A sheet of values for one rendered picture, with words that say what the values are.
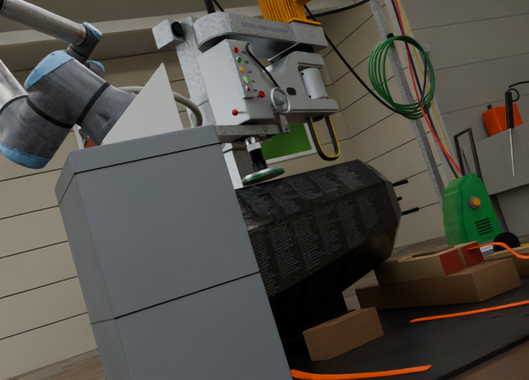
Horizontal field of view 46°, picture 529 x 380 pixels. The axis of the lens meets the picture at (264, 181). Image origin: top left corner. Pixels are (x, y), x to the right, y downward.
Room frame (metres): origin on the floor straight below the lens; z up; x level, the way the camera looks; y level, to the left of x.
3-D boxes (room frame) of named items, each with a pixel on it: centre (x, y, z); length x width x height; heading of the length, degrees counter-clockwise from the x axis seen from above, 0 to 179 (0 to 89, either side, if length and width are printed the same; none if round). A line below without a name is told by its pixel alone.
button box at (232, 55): (2.92, -0.05, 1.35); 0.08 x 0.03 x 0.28; 142
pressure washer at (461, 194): (4.08, -1.20, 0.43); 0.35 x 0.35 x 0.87; 12
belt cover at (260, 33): (3.32, -0.22, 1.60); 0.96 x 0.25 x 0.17; 142
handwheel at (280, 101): (3.06, -0.17, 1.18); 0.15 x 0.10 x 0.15; 142
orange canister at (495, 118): (5.54, -2.24, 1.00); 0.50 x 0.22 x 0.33; 116
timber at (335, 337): (2.57, -0.12, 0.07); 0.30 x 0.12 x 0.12; 123
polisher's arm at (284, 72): (3.34, -0.25, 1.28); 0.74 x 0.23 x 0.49; 142
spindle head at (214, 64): (3.11, -0.05, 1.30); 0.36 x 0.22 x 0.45; 142
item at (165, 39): (3.82, 0.30, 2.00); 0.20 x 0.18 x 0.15; 27
